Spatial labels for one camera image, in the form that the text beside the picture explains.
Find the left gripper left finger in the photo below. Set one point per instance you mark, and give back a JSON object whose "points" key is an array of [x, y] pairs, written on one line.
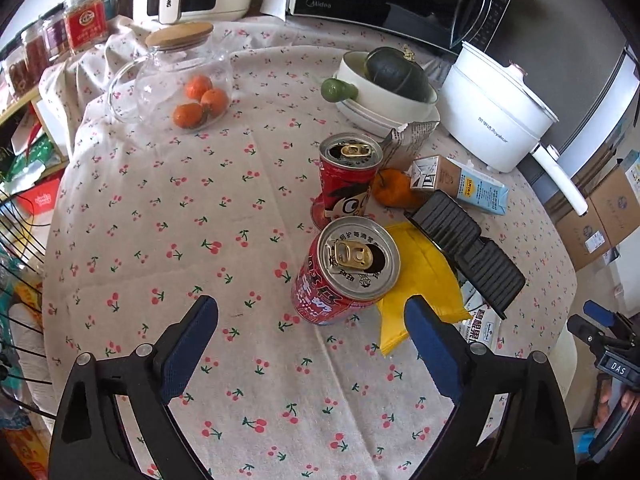
{"points": [[186, 344]]}

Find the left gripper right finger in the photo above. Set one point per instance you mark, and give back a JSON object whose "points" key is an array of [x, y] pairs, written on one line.
{"points": [[509, 419]]}

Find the white snack packet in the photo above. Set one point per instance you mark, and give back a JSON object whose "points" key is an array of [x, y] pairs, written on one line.
{"points": [[483, 324]]}

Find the black plastic tray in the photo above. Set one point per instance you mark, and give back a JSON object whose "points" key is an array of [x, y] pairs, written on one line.
{"points": [[479, 259]]}

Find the yellow snack wrapper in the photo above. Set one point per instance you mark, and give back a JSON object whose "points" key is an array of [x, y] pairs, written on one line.
{"points": [[424, 271]]}

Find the red drink can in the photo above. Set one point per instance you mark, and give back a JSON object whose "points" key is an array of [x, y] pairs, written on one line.
{"points": [[351, 264], [349, 162]]}

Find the blue milk carton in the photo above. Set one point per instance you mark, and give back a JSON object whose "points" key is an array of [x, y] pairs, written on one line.
{"points": [[463, 183]]}

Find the orange peel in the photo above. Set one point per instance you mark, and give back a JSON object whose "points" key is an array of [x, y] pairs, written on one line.
{"points": [[391, 189]]}

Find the torn paper carton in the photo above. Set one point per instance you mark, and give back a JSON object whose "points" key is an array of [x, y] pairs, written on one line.
{"points": [[403, 144]]}

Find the lower cardboard box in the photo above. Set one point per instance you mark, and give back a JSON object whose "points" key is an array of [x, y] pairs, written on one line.
{"points": [[612, 215]]}

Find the cherry print tablecloth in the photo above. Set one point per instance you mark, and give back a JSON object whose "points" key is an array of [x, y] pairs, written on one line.
{"points": [[150, 217]]}

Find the white electric cooking pot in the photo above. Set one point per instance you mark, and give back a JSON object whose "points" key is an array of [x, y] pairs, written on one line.
{"points": [[490, 111]]}

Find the grey refrigerator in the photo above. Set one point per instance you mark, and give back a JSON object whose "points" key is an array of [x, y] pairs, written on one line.
{"points": [[582, 58]]}

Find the mandarin orange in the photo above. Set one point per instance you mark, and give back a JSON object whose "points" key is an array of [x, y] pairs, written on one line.
{"points": [[197, 86], [215, 102], [189, 115]]}

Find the stacked white plates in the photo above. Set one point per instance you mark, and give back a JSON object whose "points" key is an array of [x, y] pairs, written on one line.
{"points": [[374, 124]]}

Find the glass jar cork lid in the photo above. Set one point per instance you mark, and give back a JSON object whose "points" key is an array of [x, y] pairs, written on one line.
{"points": [[147, 90]]}

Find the dark green pumpkin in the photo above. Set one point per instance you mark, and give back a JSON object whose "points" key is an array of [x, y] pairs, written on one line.
{"points": [[395, 71]]}

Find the red label jar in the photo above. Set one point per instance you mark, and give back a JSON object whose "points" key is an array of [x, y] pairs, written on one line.
{"points": [[85, 23]]}

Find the cream bowl green handle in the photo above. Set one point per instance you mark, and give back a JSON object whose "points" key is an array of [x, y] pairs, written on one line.
{"points": [[351, 84]]}

